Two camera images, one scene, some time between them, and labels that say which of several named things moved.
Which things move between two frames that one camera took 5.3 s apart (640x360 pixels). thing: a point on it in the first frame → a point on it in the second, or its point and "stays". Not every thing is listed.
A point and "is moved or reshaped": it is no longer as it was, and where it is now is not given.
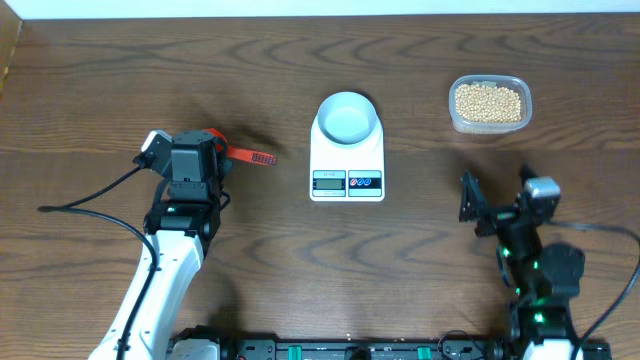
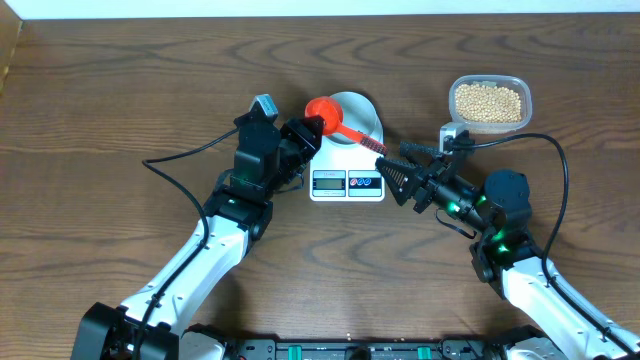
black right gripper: [471, 211] → [435, 173]
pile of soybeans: [483, 103] stays
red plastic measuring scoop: [241, 153] is moved or reshaped
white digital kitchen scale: [347, 173] stays
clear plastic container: [489, 103] stays
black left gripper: [221, 161] → [291, 131]
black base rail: [384, 349] stays
